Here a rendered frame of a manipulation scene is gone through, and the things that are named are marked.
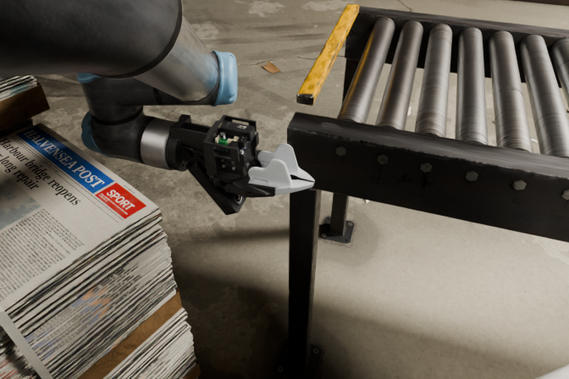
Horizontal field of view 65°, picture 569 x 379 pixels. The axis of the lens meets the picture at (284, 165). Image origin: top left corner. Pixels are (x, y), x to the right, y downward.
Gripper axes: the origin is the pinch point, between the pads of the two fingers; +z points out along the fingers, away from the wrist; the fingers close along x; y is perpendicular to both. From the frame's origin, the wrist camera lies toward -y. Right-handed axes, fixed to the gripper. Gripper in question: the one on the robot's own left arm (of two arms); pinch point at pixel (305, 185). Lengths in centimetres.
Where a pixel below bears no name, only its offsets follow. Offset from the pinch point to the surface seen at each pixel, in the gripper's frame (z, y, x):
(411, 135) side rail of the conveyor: 13.3, 3.1, 12.6
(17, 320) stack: -21.0, 3.4, -31.5
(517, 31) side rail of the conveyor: 32, 3, 59
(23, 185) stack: -32.0, 5.9, -17.3
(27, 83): -40.5, 11.7, -4.1
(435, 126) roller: 16.7, 3.1, 16.4
